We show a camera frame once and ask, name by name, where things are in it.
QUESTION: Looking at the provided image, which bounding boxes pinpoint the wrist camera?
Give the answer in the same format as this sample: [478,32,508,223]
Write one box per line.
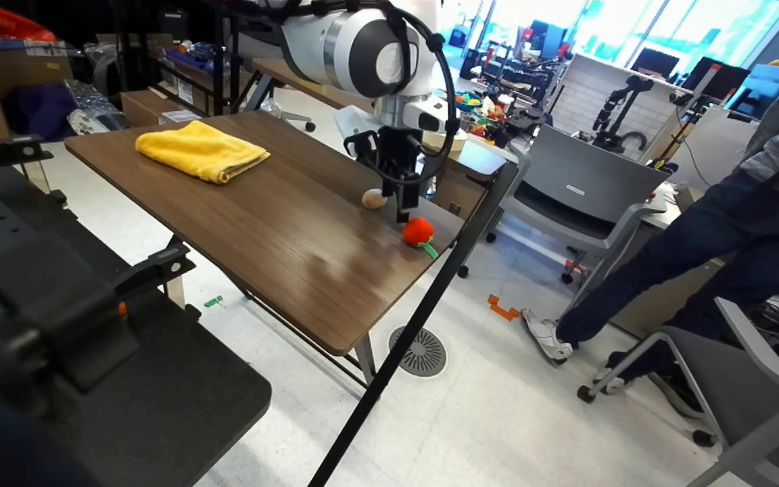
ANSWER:
[333,106,382,167]

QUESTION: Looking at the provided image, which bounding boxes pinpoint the heap of colourful toys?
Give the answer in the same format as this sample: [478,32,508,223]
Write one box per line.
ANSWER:
[452,90,520,141]

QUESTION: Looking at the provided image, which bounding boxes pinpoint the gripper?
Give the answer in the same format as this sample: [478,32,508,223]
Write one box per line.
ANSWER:
[377,127,426,224]

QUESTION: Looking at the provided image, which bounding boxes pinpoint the row of monitors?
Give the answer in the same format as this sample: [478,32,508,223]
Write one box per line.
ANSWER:
[629,46,779,124]

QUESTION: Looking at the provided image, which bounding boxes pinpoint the yellow towel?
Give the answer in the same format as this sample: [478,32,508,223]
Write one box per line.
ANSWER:
[135,120,271,185]

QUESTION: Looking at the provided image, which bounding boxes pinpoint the red toy with green stem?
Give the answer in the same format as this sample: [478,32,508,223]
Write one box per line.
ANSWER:
[401,216,440,260]

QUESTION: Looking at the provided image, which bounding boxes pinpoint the person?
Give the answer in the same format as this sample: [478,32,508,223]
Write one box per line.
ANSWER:
[521,53,779,420]

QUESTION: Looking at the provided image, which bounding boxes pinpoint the black shelf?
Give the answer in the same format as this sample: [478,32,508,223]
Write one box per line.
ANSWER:
[114,0,256,117]

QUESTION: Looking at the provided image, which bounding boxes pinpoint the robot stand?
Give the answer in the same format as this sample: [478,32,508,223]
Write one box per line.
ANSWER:
[0,123,273,487]

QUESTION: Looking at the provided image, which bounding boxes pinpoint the black clamp with orange trigger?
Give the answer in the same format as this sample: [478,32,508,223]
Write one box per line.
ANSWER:
[0,134,55,185]
[111,243,197,319]

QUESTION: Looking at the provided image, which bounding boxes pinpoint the orange plastic piece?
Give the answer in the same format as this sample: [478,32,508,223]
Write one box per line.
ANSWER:
[487,294,521,322]

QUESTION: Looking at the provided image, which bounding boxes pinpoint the grey chair with solid back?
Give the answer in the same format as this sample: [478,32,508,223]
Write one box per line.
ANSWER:
[486,124,673,286]

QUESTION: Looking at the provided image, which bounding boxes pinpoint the roll of beige tape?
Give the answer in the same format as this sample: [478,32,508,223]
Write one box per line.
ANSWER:
[422,129,470,160]

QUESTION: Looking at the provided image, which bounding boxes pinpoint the flat cardboard box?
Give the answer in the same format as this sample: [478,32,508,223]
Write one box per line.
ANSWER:
[120,88,213,129]

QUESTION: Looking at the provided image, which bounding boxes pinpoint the wooden desk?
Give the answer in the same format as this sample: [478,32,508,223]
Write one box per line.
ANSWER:
[252,57,520,218]

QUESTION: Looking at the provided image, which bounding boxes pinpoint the grey office chair on castors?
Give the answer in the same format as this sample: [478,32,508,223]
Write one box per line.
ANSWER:
[577,296,779,487]

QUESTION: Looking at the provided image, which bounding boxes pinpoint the round floor vent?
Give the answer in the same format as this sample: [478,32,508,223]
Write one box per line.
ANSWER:
[388,325,448,378]

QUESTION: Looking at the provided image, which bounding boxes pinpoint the white partition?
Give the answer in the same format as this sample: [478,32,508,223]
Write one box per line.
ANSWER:
[550,53,696,164]

